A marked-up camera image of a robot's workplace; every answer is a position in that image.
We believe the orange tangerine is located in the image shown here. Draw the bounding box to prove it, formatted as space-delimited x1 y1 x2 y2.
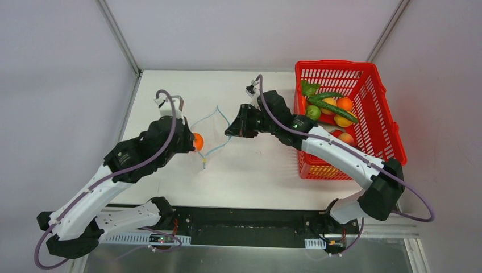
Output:
193 133 204 151

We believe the clear zip top bag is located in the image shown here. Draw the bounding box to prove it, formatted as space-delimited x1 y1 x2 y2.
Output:
190 105 231 171

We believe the green lime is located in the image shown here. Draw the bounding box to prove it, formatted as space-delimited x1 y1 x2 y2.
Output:
305 105 322 121

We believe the yellow orange with leaf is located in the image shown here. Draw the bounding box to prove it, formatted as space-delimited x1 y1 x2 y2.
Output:
321 97 337 115

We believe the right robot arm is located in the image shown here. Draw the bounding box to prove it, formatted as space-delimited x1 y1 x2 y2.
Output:
225 90 405 233

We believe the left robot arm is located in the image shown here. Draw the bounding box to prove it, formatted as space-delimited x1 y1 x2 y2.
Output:
37 116 194 259

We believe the green lettuce leaf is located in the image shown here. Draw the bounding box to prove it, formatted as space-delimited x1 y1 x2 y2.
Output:
300 80 321 96

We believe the toy grey fish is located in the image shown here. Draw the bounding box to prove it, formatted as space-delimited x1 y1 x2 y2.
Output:
323 125 346 133

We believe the long green cucumber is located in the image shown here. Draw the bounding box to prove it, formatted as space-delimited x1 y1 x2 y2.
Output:
308 99 347 116

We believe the yellow lemon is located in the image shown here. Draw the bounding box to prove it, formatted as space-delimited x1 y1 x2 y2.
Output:
334 111 358 128

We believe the peach fruit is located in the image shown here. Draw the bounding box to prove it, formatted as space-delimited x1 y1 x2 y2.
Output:
338 133 356 146

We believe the red plastic basket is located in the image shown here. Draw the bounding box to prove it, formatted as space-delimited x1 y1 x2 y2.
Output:
294 60 407 165

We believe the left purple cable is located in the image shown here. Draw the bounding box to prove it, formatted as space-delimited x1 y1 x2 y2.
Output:
34 89 178 271

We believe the purple cable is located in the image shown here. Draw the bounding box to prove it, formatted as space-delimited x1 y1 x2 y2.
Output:
34 89 178 271
256 74 436 223

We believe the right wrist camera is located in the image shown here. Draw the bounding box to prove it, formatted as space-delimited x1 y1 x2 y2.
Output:
246 83 260 109

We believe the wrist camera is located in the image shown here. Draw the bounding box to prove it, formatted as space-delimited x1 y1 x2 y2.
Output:
154 95 184 119
246 83 260 109

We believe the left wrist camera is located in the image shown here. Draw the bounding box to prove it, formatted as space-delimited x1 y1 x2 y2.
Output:
154 95 184 119

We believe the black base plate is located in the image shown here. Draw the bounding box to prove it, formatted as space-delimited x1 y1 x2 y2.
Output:
151 206 359 249

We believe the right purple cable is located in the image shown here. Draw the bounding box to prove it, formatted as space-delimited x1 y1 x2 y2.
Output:
256 74 436 223

